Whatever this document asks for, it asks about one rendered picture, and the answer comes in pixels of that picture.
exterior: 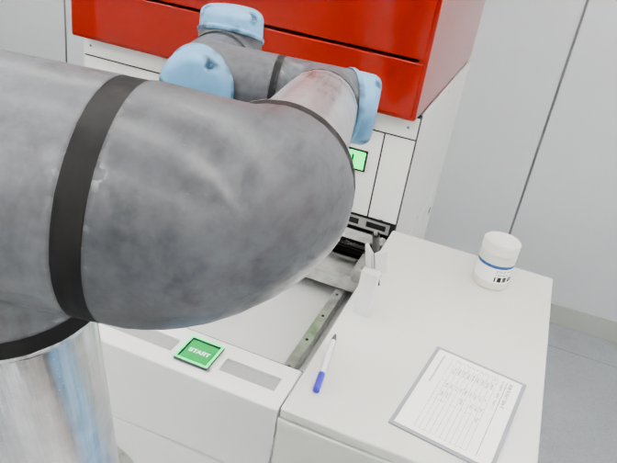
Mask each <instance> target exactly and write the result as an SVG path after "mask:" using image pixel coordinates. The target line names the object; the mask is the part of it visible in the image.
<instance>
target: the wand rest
mask: <svg viewBox="0 0 617 463"><path fill-rule="evenodd" d="M365 265H366V266H365V267H364V269H363V270H362V272H361V276H360V280H359V285H358V289H357V293H356V298H355V302H354V306H353V312H354V313H357V314H359V315H362V316H365V317H367V318H368V317H369V315H370V314H371V312H372V309H373V305H374V300H375V296H376V289H377V285H378V281H379V278H380V277H382V276H383V274H385V273H386V272H387V249H384V250H382V251H379V252H377V253H375V269H374V252H373V250H372V249H371V247H370V245H369V243H366V244H365Z"/></svg>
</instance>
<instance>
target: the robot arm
mask: <svg viewBox="0 0 617 463"><path fill-rule="evenodd" d="M197 31H198V37H197V38H196V39H195V40H193V41H192V42H190V43H188V44H186V45H183V46H182V47H180V48H178V49H177V50H176V51H175V52H174V54H173V55H172V56H171V57H170V58H169V59H168V60H167V62H166V63H165V64H164V66H163V68H162V70H161V73H160V77H159V81H156V80H147V79H142V78H138V77H133V76H129V75H125V74H121V73H113V72H109V71H104V70H99V69H95V68H90V67H85V66H81V65H76V64H71V63H68V62H59V61H54V60H50V59H45V58H40V57H36V56H31V55H27V54H22V53H17V52H13V51H5V50H0V463H134V462H133V461H132V459H131V458H130V456H129V455H128V454H127V453H126V452H125V451H124V450H122V449H121V448H120V447H119V446H117V440H116V435H115V428H114V422H113V416H112V410H111V404H110V398H109V391H108V385H107V373H106V368H105V361H104V355H103V349H102V343H101V336H100V331H99V323H103V324H107V325H112V326H116V327H119V328H123V329H134V330H171V329H180V328H186V327H191V326H197V325H202V324H207V323H211V322H215V321H218V320H222V319H225V318H228V317H230V316H233V315H237V314H240V313H242V312H244V311H246V310H248V309H250V308H253V307H255V306H257V305H259V304H261V303H263V302H266V301H268V300H269V299H272V298H274V297H276V296H278V295H279V294H281V293H282V292H284V291H286V290H287V289H289V288H291V287H293V286H294V285H296V283H298V282H299V281H300V280H301V279H303V278H304V277H305V276H307V275H308V274H309V273H310V272H311V271H312V270H314V269H315V268H316V267H317V266H318V265H319V264H320V263H321V262H323V261H324V260H325V258H326V257H327V256H328V255H329V253H330V252H331V251H332V249H333V248H334V247H335V246H336V244H337V243H338V241H339V240H340V239H341V237H342V234H343V232H344V230H345V228H346V226H347V224H348V221H349V219H350V215H351V212H352V208H353V199H354V193H355V171H354V166H353V159H352V156H351V154H350V152H349V146H350V143H352V144H358V145H364V144H366V143H368V142H369V141H370V139H371V136H372V132H373V128H374V124H375V120H376V112H377V108H378V103H379V98H380V94H381V89H382V82H381V80H380V78H379V77H378V76H377V75H375V74H372V73H366V72H362V71H359V70H357V69H356V68H354V67H348V68H344V67H340V66H335V65H330V64H326V63H321V62H313V61H308V60H303V59H299V58H294V57H289V56H285V55H280V54H276V53H271V52H267V51H262V46H263V45H264V39H263V34H264V18H263V16H262V14H261V13H260V12H259V11H257V10H255V9H253V8H250V7H248V6H240V5H234V4H226V3H211V4H207V5H205V6H203V7H202V8H201V11H200V19H199V25H197Z"/></svg>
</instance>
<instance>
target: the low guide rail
mask: <svg viewBox="0 0 617 463"><path fill-rule="evenodd" d="M348 293H349V291H347V290H344V289H341V288H336V289H335V290H334V292H333V293H332V295H331V297H330V298H329V299H328V301H327V302H326V304H325V305H324V307H323V308H322V310H321V311H320V313H319V314H318V316H317V317H316V319H315V320H314V322H313V323H312V324H311V325H310V326H309V328H308V330H307V331H306V333H305V334H304V336H303V337H302V339H301V340H300V341H299V343H298V344H297V346H296V348H295V349H294V351H293V352H292V354H291V355H290V356H289V358H288V359H287V361H286V362H285V363H284V365H287V366H289V367H292V368H295V369H298V370H299V369H300V367H301V366H302V364H303V363H304V361H305V360H306V358H307V357H308V355H309V353H310V351H311V350H312V348H313V347H314V345H315V344H316V343H317V342H318V340H319V338H320V336H321V335H322V333H323V332H324V330H325V329H326V327H327V325H328V324H329V322H330V321H331V319H332V317H333V316H334V314H335V313H336V311H337V310H338V309H339V307H340V306H341V304H342V302H343V301H344V299H345V297H346V296H347V294H348Z"/></svg>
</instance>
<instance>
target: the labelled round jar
mask: <svg viewBox="0 0 617 463"><path fill-rule="evenodd" d="M521 247H522V244H521V243H520V241H519V240H518V239H517V238H515V237H514V236H512V235H510V234H507V233H505V232H501V231H490V232H488V233H486V234H485V237H484V240H483V243H482V246H481V248H480V252H479V254H478V257H477V262H476V265H475V268H474V272H473V275H472V277H473V279H474V280H475V281H476V283H478V285H479V286H481V287H483V288H487V289H491V290H503V289H505V288H506V287H507V286H508V284H509V281H510V277H511V274H512V271H513V269H514V267H515V264H516V260H517V258H518V254H519V252H520V250H521Z"/></svg>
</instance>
